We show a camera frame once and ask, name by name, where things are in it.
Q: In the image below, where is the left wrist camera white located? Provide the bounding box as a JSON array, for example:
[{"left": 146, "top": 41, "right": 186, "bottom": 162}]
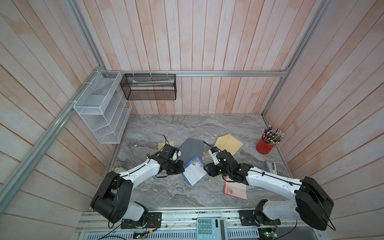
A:
[{"left": 171, "top": 150, "right": 181, "bottom": 161}]

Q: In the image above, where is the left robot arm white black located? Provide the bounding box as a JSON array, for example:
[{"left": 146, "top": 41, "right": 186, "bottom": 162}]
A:
[{"left": 91, "top": 144, "right": 185, "bottom": 228}]

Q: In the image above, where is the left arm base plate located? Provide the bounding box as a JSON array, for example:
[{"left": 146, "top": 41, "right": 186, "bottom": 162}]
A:
[{"left": 121, "top": 212, "right": 162, "bottom": 230}]

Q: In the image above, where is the red bordered card right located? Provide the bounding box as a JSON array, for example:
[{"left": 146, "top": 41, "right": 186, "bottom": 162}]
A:
[{"left": 224, "top": 177, "right": 248, "bottom": 201}]

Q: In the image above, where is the blue bordered letter paper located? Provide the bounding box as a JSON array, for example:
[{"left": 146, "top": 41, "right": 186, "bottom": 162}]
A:
[{"left": 183, "top": 156, "right": 207, "bottom": 187}]

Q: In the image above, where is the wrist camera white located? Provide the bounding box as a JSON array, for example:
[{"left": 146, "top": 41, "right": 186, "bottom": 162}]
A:
[
  {"left": 209, "top": 147, "right": 219, "bottom": 165},
  {"left": 171, "top": 150, "right": 181, "bottom": 161}
]

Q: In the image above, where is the yellow envelope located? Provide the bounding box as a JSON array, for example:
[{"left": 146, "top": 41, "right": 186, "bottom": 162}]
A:
[
  {"left": 158, "top": 141, "right": 175, "bottom": 152},
  {"left": 214, "top": 134, "right": 243, "bottom": 156}
]

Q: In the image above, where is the red pencil cup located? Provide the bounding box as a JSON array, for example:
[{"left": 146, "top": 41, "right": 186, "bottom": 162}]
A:
[{"left": 256, "top": 139, "right": 274, "bottom": 155}]

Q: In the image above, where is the bundle of pencils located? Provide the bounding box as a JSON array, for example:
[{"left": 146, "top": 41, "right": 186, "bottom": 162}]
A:
[{"left": 261, "top": 125, "right": 284, "bottom": 146}]

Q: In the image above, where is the white wire mesh shelf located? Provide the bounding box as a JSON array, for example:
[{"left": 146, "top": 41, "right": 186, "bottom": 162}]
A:
[{"left": 74, "top": 71, "right": 132, "bottom": 144}]

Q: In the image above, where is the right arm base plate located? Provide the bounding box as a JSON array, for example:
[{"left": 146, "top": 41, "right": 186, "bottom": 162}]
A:
[{"left": 239, "top": 210, "right": 281, "bottom": 227}]

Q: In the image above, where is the teal calculator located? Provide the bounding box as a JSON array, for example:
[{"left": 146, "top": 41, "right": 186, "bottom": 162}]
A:
[{"left": 197, "top": 218, "right": 229, "bottom": 240}]

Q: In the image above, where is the white stapler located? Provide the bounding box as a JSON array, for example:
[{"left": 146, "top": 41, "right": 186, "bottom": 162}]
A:
[{"left": 266, "top": 161, "right": 278, "bottom": 175}]

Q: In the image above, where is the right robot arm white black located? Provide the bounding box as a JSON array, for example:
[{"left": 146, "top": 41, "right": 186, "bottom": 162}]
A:
[{"left": 204, "top": 147, "right": 335, "bottom": 231}]

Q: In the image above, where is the black mesh basket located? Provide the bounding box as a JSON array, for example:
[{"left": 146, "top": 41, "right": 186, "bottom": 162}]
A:
[{"left": 120, "top": 73, "right": 177, "bottom": 101}]

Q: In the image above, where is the green tape dispenser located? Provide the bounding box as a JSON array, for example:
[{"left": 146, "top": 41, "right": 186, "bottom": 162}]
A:
[{"left": 114, "top": 167, "right": 127, "bottom": 174}]

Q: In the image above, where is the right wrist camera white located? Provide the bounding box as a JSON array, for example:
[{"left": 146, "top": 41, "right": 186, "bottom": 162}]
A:
[{"left": 209, "top": 147, "right": 219, "bottom": 165}]

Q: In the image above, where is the grey envelope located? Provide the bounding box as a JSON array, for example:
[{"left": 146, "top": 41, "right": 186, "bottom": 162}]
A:
[{"left": 180, "top": 138, "right": 205, "bottom": 164}]

